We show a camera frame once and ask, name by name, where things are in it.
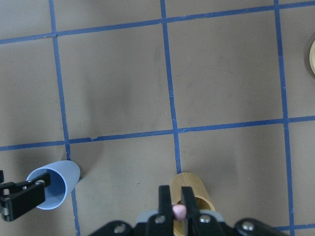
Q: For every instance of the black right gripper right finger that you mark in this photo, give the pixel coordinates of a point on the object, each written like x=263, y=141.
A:
x=211, y=223

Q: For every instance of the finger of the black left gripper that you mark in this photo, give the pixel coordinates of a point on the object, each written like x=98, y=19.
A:
x=17, y=199

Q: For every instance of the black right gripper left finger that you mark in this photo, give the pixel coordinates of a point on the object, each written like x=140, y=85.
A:
x=154, y=224

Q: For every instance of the pink chopstick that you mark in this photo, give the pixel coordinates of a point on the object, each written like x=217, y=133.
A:
x=179, y=211

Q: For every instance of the bamboo cylinder holder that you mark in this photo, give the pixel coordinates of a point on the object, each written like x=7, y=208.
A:
x=187, y=179

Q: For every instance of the light blue plastic cup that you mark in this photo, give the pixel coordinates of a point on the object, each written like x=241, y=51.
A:
x=64, y=176

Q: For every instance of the round wooden stand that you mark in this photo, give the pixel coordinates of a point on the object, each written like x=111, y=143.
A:
x=312, y=57

